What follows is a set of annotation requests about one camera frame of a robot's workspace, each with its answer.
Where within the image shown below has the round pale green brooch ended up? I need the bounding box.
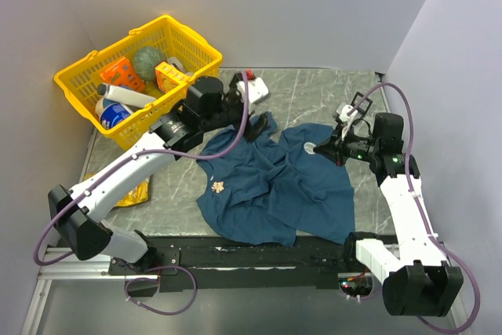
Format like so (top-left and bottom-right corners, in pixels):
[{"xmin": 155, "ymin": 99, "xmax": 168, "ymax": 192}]
[{"xmin": 304, "ymin": 142, "xmax": 316, "ymax": 155}]

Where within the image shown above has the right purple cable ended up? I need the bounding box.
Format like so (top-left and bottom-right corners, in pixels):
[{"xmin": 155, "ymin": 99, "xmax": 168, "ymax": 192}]
[{"xmin": 344, "ymin": 82, "xmax": 482, "ymax": 335}]

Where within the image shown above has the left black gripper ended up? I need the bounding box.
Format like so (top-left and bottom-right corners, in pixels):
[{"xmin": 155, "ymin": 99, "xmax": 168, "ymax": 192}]
[{"xmin": 202, "ymin": 75, "xmax": 272, "ymax": 143}]

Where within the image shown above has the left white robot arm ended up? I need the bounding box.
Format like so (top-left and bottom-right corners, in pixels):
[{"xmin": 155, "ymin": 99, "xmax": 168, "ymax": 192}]
[{"xmin": 48, "ymin": 72, "xmax": 267, "ymax": 274}]

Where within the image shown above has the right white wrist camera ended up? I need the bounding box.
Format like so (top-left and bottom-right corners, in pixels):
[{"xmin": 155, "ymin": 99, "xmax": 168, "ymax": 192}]
[{"xmin": 333, "ymin": 103, "xmax": 358, "ymax": 140}]

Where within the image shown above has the yellow chips bag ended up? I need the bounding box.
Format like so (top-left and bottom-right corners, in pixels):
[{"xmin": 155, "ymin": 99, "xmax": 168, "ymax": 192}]
[{"xmin": 79, "ymin": 177, "xmax": 151, "ymax": 209}]

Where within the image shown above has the blue white container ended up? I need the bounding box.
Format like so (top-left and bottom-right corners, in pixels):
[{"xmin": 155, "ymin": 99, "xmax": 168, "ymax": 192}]
[{"xmin": 95, "ymin": 97, "xmax": 133, "ymax": 130}]

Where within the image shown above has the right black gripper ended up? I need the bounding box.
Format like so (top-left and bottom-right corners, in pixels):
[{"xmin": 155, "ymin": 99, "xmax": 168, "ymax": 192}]
[{"xmin": 313, "ymin": 122, "xmax": 380, "ymax": 167}]

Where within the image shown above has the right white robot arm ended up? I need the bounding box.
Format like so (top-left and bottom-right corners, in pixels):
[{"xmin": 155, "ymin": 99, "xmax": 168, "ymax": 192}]
[{"xmin": 314, "ymin": 112, "xmax": 464, "ymax": 317}]

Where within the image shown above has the green round melon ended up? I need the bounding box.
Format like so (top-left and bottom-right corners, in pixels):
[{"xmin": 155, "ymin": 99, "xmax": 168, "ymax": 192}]
[{"xmin": 132, "ymin": 46, "xmax": 166, "ymax": 82}]

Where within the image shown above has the yellow plastic shopping basket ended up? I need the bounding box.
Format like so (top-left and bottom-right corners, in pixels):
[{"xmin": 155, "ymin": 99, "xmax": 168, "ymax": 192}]
[{"xmin": 54, "ymin": 16, "xmax": 223, "ymax": 150}]

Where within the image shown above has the white tube bottle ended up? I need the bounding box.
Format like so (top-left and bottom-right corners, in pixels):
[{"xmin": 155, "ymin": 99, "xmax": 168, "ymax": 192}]
[{"xmin": 96, "ymin": 83, "xmax": 156, "ymax": 108}]

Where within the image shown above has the gold flower brooch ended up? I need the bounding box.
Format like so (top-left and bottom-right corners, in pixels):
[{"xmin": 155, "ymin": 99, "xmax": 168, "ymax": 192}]
[{"xmin": 211, "ymin": 181, "xmax": 224, "ymax": 194}]

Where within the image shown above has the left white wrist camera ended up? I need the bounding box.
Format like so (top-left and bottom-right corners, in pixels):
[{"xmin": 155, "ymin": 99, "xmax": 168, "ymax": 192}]
[{"xmin": 230, "ymin": 69, "xmax": 270, "ymax": 104}]

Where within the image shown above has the dark blue t-shirt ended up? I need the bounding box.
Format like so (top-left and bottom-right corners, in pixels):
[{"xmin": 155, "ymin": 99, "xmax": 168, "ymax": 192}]
[{"xmin": 196, "ymin": 117, "xmax": 355, "ymax": 246}]

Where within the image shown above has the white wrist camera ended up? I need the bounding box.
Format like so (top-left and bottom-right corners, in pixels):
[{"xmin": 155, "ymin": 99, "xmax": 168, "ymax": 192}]
[
  {"xmin": 333, "ymin": 103, "xmax": 358, "ymax": 140},
  {"xmin": 230, "ymin": 69, "xmax": 270, "ymax": 104}
]

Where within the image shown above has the aluminium extrusion rail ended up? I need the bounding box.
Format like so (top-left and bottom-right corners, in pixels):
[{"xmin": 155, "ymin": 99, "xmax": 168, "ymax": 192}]
[{"xmin": 37, "ymin": 244, "xmax": 115, "ymax": 282}]

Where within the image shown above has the orange yellow snack box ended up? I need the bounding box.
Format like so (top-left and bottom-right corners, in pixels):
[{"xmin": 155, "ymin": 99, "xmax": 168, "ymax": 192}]
[{"xmin": 155, "ymin": 59, "xmax": 191, "ymax": 93}]

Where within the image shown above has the black square frame marker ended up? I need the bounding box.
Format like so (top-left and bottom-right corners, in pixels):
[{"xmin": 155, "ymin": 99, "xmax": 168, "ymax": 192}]
[{"xmin": 351, "ymin": 92, "xmax": 373, "ymax": 116}]

